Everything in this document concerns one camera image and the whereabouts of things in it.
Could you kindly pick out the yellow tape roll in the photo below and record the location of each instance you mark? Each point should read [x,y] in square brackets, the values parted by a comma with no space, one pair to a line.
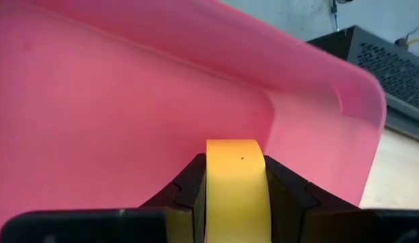
[236,189]

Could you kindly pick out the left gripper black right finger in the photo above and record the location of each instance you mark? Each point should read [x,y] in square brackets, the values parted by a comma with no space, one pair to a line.
[331,222]

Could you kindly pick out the pink plastic bin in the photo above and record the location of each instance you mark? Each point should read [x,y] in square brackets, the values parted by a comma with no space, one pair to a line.
[128,101]

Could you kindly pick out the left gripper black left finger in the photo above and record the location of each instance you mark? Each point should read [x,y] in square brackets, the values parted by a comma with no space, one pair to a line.
[94,226]

